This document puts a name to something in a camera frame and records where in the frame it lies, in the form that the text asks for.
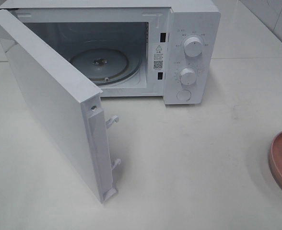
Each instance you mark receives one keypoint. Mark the white microwave door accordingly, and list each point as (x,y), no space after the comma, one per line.
(66,103)

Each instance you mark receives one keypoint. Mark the white round knob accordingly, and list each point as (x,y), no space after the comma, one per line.
(187,76)
(193,45)

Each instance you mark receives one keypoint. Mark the white microwave oven body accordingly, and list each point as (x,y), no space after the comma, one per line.
(153,29)

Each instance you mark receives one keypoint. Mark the round white door button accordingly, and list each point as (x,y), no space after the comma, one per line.
(184,95)

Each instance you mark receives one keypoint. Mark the glass microwave turntable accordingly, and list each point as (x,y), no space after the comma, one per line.
(105,66)

